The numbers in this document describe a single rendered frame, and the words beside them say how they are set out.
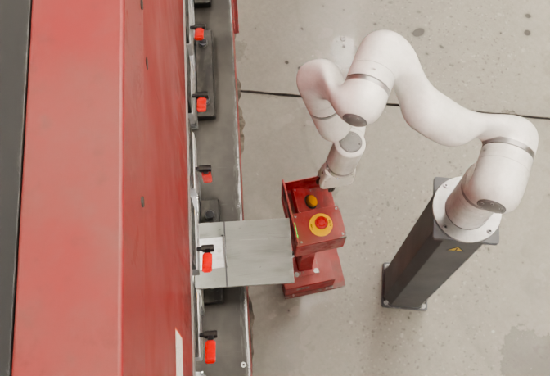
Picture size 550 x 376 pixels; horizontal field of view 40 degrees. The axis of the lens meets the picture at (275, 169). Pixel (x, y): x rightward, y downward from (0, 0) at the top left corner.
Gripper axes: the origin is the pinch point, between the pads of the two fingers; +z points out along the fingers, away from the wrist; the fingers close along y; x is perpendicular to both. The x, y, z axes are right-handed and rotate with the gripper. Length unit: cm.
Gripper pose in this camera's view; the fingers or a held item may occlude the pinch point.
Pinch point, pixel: (331, 184)
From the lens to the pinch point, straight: 228.6
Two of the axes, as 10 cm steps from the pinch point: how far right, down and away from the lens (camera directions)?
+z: -0.9, 3.7, 9.2
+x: -2.2, -9.1, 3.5
